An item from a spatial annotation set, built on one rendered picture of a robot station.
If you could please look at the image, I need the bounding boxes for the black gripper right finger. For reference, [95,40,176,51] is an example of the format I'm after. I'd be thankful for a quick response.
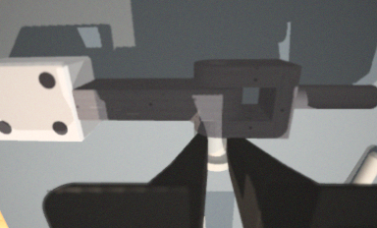
[226,138,377,228]

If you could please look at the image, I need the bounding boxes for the beige block with four holes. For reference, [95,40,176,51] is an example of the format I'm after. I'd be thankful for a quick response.
[0,56,102,142]

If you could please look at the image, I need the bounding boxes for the dark grey flat bar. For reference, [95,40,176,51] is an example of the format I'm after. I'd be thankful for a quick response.
[72,78,243,121]

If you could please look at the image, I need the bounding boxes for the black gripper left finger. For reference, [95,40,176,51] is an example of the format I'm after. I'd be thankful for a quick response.
[42,133,208,228]

